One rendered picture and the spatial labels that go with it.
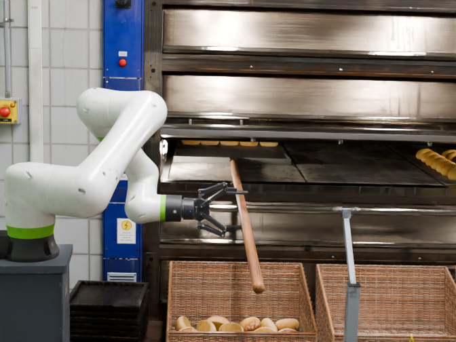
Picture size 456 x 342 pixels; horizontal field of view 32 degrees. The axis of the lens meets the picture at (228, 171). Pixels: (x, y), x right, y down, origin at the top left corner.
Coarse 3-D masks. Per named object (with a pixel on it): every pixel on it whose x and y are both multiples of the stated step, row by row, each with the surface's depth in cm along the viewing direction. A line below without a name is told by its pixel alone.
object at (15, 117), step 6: (0, 102) 311; (6, 102) 312; (18, 102) 312; (0, 108) 312; (12, 108) 312; (18, 108) 313; (12, 114) 312; (18, 114) 313; (0, 120) 313; (6, 120) 313; (12, 120) 313; (18, 120) 313
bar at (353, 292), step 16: (224, 208) 291; (256, 208) 292; (272, 208) 292; (288, 208) 292; (304, 208) 292; (320, 208) 293; (336, 208) 293; (352, 208) 293; (368, 208) 293; (384, 208) 294; (400, 208) 294; (416, 208) 295; (432, 208) 295; (352, 256) 283; (352, 272) 280; (352, 288) 275; (352, 304) 276; (352, 320) 277; (352, 336) 278
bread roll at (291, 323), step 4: (280, 320) 324; (284, 320) 324; (288, 320) 324; (292, 320) 324; (296, 320) 325; (276, 324) 324; (280, 324) 323; (284, 324) 323; (288, 324) 323; (292, 324) 323; (296, 324) 324; (280, 328) 323; (292, 328) 323; (296, 328) 324
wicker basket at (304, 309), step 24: (192, 264) 330; (216, 264) 331; (240, 264) 332; (264, 264) 332; (288, 264) 332; (168, 288) 312; (192, 288) 330; (216, 288) 330; (240, 288) 331; (168, 312) 297; (192, 312) 329; (216, 312) 330; (240, 312) 330; (264, 312) 330; (288, 312) 332; (312, 312) 301; (168, 336) 287; (192, 336) 287; (216, 336) 288; (240, 336) 288; (264, 336) 289; (288, 336) 289; (312, 336) 290
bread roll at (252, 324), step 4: (244, 320) 323; (248, 320) 323; (252, 320) 323; (256, 320) 324; (240, 324) 322; (244, 324) 322; (248, 324) 322; (252, 324) 322; (256, 324) 323; (244, 328) 321; (248, 328) 321; (252, 328) 322; (256, 328) 323
